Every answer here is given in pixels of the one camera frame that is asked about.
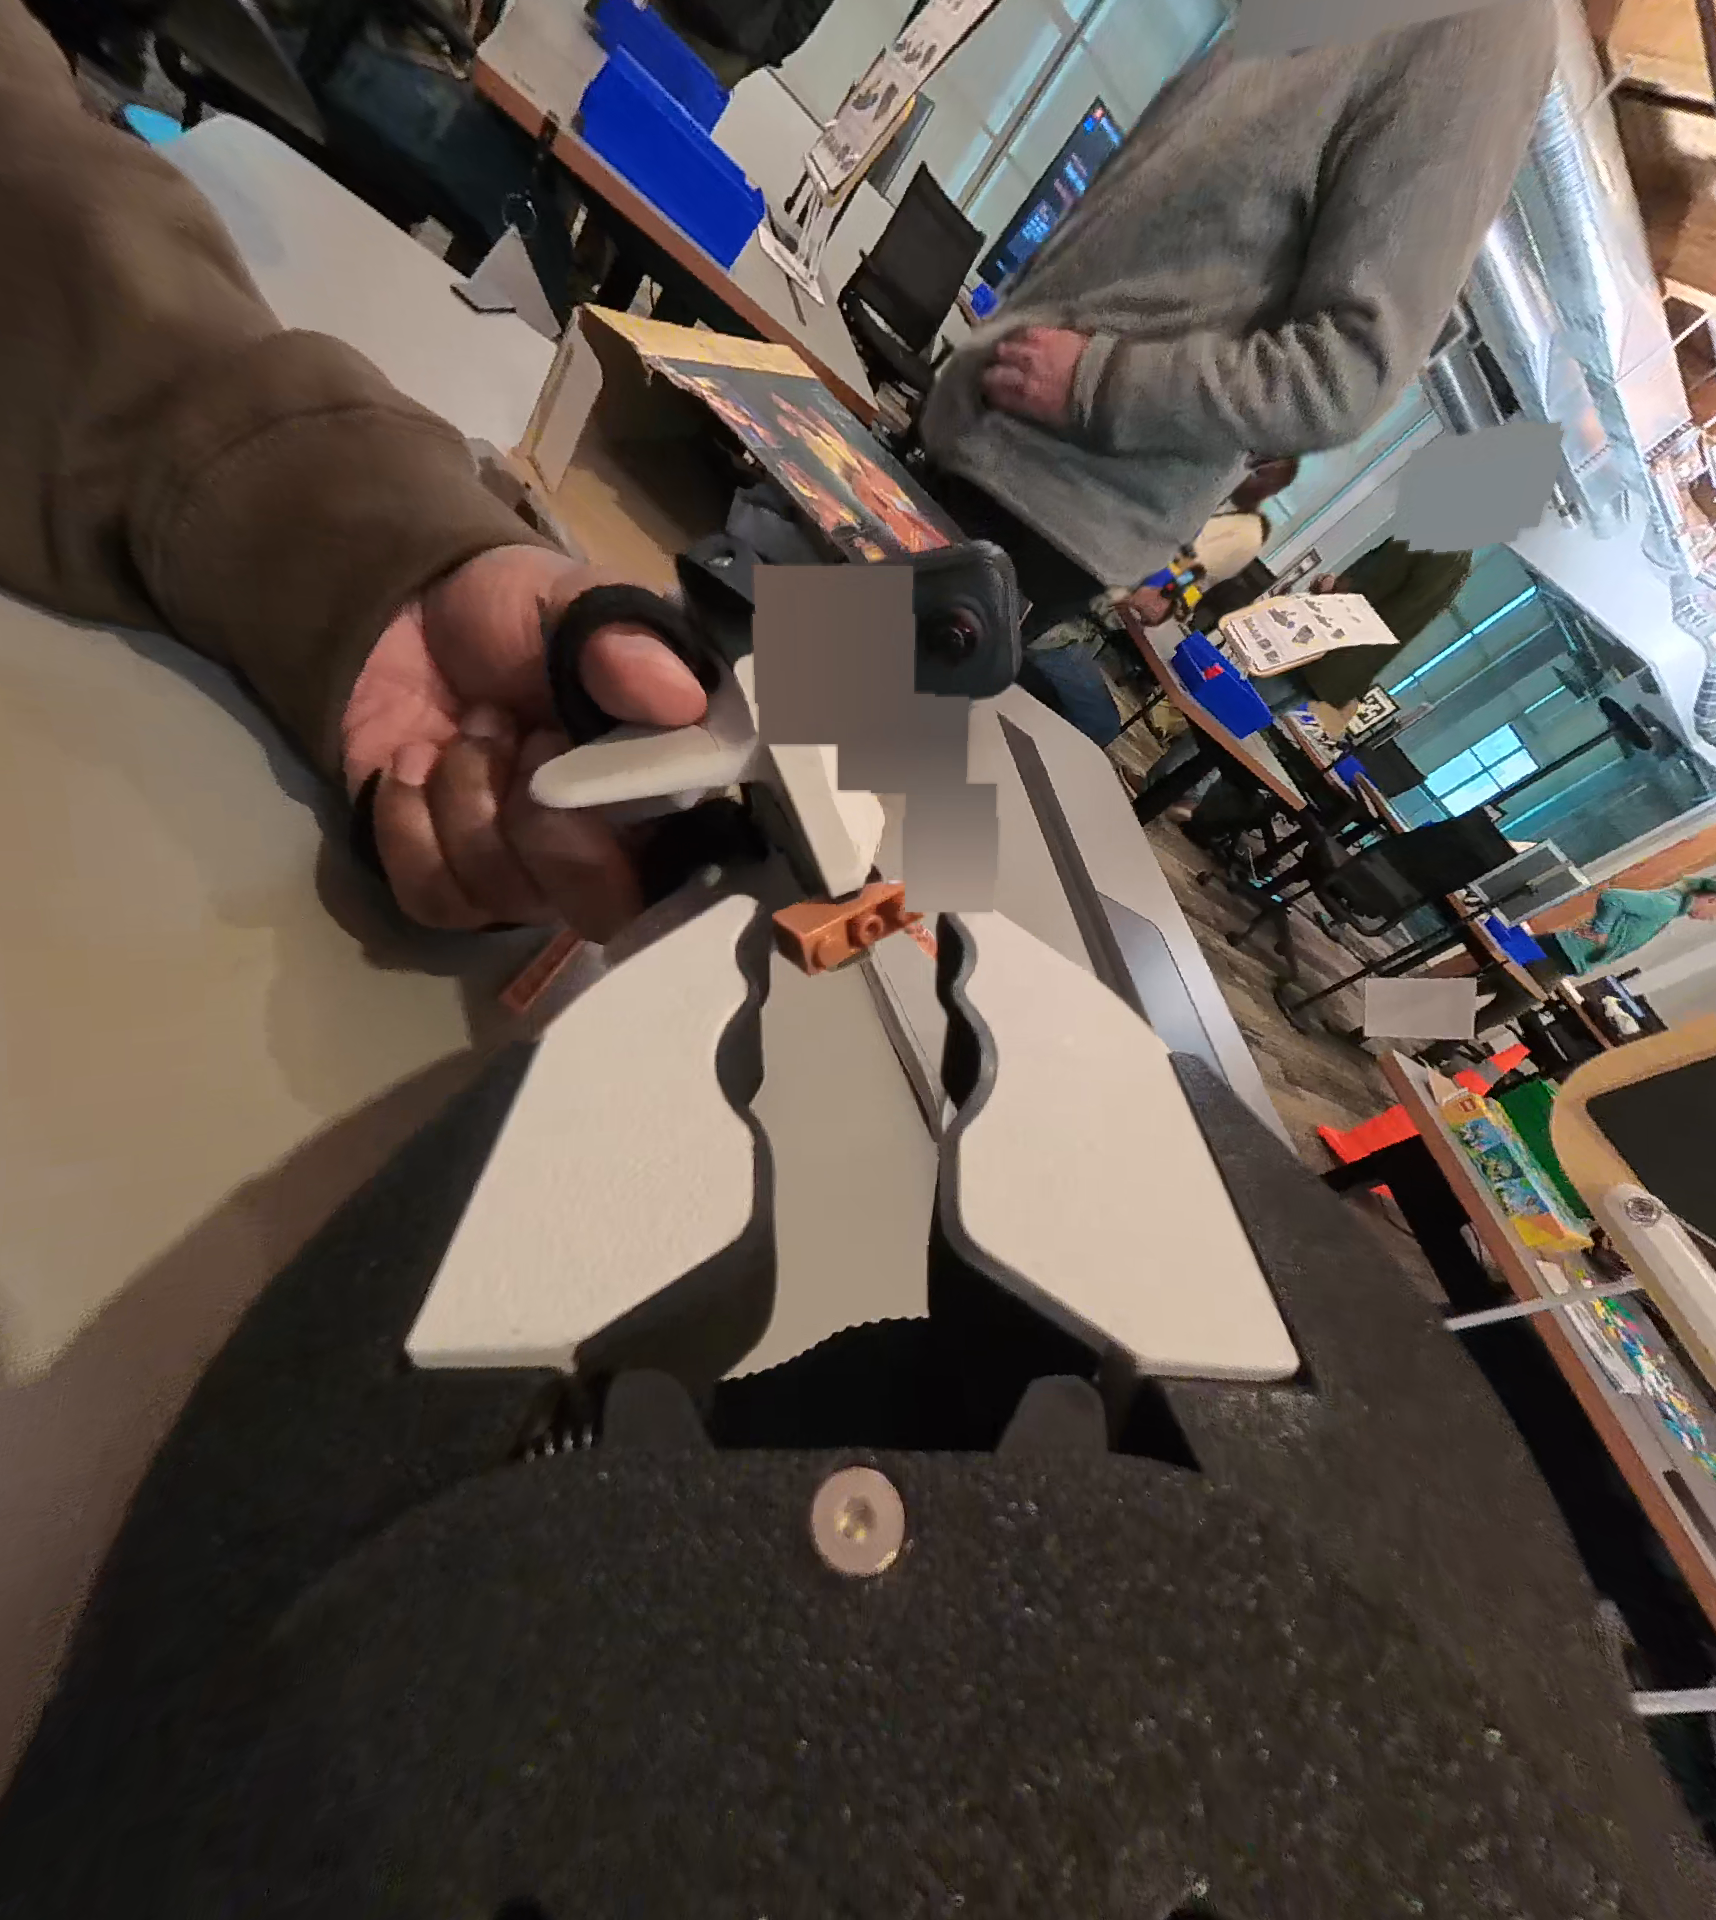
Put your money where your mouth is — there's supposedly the silver monitor stand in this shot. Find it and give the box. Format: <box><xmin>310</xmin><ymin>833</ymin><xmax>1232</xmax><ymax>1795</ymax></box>
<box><xmin>991</xmin><ymin>708</ymin><xmax>1288</xmax><ymax>1149</ymax></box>

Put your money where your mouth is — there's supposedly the blue plastic bin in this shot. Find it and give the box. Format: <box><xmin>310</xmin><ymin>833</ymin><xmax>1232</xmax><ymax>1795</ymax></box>
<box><xmin>576</xmin><ymin>44</ymin><xmax>769</xmax><ymax>276</ymax></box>

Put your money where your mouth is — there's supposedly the printed toy set box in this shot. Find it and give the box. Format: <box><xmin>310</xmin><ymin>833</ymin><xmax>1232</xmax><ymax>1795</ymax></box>
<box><xmin>516</xmin><ymin>304</ymin><xmax>983</xmax><ymax>570</ymax></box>

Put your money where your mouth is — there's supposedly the grey desk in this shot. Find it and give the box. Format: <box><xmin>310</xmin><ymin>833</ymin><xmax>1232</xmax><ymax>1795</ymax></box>
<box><xmin>0</xmin><ymin>111</ymin><xmax>1295</xmax><ymax>1920</ymax></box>

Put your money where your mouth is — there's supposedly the orange toy brick assembly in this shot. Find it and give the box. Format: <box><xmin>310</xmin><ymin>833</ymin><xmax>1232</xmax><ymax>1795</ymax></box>
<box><xmin>774</xmin><ymin>879</ymin><xmax>938</xmax><ymax>978</ymax></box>

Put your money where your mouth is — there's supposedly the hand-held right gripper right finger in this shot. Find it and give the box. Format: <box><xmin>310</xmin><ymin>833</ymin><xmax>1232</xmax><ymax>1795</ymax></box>
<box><xmin>935</xmin><ymin>912</ymin><xmax>1306</xmax><ymax>1383</ymax></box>

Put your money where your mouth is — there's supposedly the white metal bracket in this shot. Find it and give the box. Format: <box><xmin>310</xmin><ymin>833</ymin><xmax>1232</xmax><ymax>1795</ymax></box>
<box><xmin>1590</xmin><ymin>1182</ymin><xmax>1716</xmax><ymax>1493</ymax></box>

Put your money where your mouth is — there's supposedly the long table with toy bricks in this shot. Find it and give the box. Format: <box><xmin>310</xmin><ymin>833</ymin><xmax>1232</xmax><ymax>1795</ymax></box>
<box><xmin>1379</xmin><ymin>1046</ymin><xmax>1716</xmax><ymax>1794</ymax></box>

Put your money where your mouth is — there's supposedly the silver ventilation duct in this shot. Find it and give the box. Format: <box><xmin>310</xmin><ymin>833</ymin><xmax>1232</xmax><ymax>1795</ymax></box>
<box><xmin>1458</xmin><ymin>73</ymin><xmax>1716</xmax><ymax>781</ymax></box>

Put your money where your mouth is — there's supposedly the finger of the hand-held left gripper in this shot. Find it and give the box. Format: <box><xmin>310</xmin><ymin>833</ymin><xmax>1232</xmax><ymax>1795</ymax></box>
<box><xmin>768</xmin><ymin>741</ymin><xmax>889</xmax><ymax>898</ymax></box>

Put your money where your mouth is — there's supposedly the black office chair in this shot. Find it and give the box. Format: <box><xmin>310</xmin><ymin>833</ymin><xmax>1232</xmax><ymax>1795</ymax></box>
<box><xmin>837</xmin><ymin>161</ymin><xmax>989</xmax><ymax>403</ymax></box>

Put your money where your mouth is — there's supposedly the orange toy plate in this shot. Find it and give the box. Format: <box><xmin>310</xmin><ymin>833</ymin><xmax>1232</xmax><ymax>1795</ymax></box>
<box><xmin>500</xmin><ymin>923</ymin><xmax>577</xmax><ymax>1012</ymax></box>

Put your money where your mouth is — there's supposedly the person's left hand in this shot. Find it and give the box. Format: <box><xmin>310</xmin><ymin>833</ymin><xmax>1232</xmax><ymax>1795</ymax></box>
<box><xmin>340</xmin><ymin>542</ymin><xmax>720</xmax><ymax>941</ymax></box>

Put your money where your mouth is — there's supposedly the printed instruction sheet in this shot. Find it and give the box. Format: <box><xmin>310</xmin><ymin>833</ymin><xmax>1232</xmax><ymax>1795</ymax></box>
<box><xmin>759</xmin><ymin>0</ymin><xmax>1001</xmax><ymax>284</ymax></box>
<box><xmin>1217</xmin><ymin>591</ymin><xmax>1399</xmax><ymax>680</ymax></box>

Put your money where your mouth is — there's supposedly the person's left forearm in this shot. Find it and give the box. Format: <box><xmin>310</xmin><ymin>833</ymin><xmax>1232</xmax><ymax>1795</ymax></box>
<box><xmin>0</xmin><ymin>0</ymin><xmax>567</xmax><ymax>648</ymax></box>

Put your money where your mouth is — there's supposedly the dark wall screen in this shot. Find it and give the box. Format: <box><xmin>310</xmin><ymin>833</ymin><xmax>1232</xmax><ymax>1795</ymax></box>
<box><xmin>971</xmin><ymin>95</ymin><xmax>1130</xmax><ymax>299</ymax></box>

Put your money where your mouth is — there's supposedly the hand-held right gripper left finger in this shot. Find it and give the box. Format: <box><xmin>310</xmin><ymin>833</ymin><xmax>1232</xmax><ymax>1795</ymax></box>
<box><xmin>404</xmin><ymin>893</ymin><xmax>769</xmax><ymax>1373</ymax></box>

